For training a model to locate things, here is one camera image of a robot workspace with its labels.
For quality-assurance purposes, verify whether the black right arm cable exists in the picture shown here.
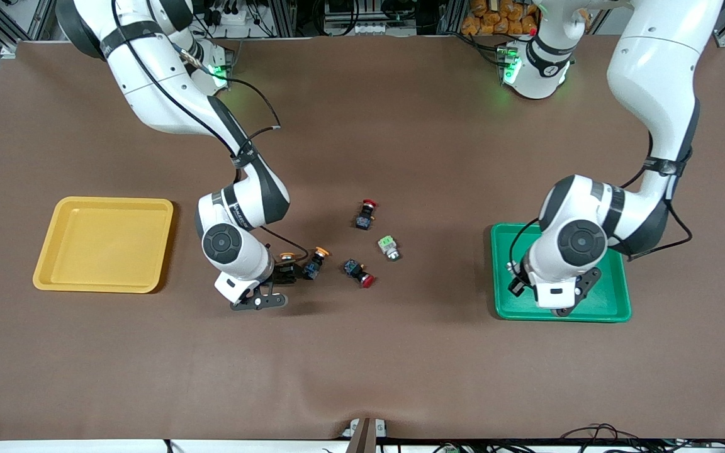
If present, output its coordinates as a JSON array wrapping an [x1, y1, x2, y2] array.
[[111, 0, 310, 268]]

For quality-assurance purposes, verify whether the brown table mat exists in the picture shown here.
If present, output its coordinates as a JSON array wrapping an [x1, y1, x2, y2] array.
[[0, 35, 725, 441]]

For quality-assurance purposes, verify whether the grey equipment rack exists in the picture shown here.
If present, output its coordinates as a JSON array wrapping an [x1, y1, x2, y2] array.
[[323, 0, 396, 36]]

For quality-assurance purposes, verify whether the black camera bracket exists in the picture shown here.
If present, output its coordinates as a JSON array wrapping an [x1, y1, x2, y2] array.
[[550, 267, 603, 317], [230, 291, 289, 313]]

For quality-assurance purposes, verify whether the black cable bundle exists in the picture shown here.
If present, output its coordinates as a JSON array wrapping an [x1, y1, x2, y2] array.
[[558, 423, 725, 453]]

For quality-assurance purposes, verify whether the red mushroom push button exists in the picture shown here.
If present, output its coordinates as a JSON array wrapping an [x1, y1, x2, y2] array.
[[355, 199, 379, 231], [343, 258, 375, 289]]

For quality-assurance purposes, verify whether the metal table edge clamp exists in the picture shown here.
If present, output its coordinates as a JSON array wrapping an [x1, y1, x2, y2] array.
[[342, 417, 388, 453]]

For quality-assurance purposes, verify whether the yellow plastic tray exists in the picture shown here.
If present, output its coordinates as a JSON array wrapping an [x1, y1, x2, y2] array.
[[32, 196, 174, 294]]

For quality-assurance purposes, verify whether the black left camera bracket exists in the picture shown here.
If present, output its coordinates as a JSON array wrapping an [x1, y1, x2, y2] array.
[[550, 267, 603, 317]]

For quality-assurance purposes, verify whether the white power strip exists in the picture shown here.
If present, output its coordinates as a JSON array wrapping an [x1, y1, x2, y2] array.
[[202, 3, 253, 27]]

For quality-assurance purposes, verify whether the orange packaged goods pile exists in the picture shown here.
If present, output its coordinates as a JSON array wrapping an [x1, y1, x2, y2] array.
[[461, 0, 539, 36]]

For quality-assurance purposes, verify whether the black right camera bracket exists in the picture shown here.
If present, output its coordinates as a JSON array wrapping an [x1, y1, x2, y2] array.
[[230, 291, 289, 313]]

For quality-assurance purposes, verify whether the green plastic tray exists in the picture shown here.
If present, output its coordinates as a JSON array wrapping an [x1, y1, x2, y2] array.
[[490, 224, 632, 323]]

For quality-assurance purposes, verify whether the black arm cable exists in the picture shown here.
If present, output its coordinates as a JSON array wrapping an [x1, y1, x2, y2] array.
[[509, 132, 694, 277], [111, 0, 310, 268]]

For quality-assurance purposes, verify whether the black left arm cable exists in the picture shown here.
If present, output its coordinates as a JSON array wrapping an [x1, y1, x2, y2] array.
[[509, 132, 694, 277]]

